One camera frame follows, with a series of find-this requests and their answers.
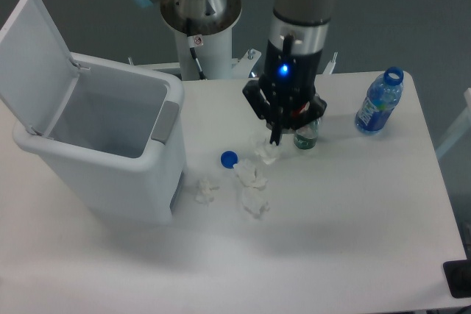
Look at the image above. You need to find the small white paper ball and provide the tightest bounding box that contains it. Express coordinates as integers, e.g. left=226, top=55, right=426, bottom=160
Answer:
left=194, top=177, right=219, bottom=205

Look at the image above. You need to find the white frame at right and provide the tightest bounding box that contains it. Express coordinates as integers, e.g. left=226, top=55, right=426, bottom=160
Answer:
left=435, top=88, right=470, bottom=160

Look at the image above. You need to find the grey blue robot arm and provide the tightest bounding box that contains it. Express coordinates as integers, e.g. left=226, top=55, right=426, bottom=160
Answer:
left=135, top=0, right=335, bottom=143

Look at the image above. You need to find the black device at edge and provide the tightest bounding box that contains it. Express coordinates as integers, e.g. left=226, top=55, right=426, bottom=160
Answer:
left=443, top=260, right=470, bottom=299

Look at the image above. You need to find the blue plastic drink bottle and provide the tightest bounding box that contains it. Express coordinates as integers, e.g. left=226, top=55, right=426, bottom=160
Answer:
left=355, top=66, right=404, bottom=135

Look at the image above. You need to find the clear green label bottle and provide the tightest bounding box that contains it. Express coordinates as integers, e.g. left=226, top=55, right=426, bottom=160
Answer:
left=294, top=118, right=322, bottom=150

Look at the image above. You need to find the white trash bin lid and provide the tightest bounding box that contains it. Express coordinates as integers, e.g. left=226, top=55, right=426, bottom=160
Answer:
left=1, top=0, right=90, bottom=136

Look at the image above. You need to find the blue bottle cap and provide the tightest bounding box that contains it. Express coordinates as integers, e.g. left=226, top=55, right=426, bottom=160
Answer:
left=220, top=150, right=238, bottom=169

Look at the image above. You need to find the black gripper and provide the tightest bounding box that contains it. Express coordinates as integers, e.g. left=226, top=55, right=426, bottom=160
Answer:
left=242, top=36, right=327, bottom=145

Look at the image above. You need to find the black cable on pedestal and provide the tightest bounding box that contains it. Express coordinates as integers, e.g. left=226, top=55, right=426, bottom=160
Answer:
left=185, top=18, right=207, bottom=81

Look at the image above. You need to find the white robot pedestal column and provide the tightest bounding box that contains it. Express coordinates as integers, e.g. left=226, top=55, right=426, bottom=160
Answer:
left=174, top=29, right=232, bottom=81

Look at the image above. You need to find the white trash bin body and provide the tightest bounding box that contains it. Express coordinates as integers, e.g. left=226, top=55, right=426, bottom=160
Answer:
left=13, top=54, right=186, bottom=224

